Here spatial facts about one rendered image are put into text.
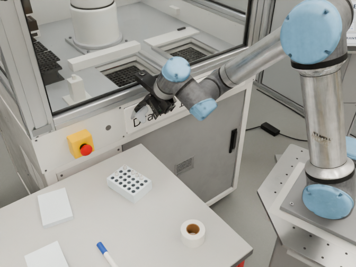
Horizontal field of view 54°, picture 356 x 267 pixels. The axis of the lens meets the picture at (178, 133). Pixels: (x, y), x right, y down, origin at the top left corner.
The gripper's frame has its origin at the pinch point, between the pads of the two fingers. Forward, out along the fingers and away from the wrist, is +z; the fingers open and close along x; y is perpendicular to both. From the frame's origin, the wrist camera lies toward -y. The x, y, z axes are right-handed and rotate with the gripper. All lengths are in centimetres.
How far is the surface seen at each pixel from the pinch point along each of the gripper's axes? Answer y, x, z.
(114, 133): 2.1, -15.0, 2.8
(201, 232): 44, -16, -23
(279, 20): -34, 165, 75
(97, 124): -2.0, -19.9, -2.8
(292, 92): 18, 159, 101
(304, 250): 64, 5, -30
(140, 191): 25.2, -21.0, -8.8
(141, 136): 6.6, -3.8, 11.3
